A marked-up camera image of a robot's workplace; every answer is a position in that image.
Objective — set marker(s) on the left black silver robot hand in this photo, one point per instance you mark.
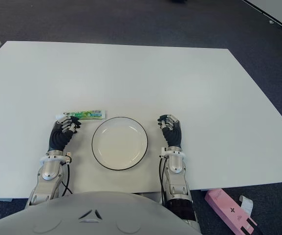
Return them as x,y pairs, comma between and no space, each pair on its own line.
57,139

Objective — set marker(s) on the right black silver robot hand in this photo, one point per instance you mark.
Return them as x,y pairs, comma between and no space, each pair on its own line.
173,137

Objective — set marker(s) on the green white toothpaste tube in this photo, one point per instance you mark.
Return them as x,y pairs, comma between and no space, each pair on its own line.
89,114

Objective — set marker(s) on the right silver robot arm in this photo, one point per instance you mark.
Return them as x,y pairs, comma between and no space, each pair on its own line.
177,181

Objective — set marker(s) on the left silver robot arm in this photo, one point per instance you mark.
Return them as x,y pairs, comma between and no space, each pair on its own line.
48,171

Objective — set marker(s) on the white plate with black rim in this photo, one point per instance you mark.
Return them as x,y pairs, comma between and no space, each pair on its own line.
120,144

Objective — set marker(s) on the grey robot torso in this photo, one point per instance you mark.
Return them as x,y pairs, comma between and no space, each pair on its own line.
82,215

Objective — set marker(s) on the pink cardboard box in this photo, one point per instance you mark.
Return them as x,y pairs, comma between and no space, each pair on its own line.
231,210

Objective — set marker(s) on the white paper slip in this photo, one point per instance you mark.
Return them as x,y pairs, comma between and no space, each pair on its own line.
247,204

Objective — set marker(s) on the white neighbouring table with black edge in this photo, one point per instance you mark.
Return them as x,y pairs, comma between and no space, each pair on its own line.
277,9

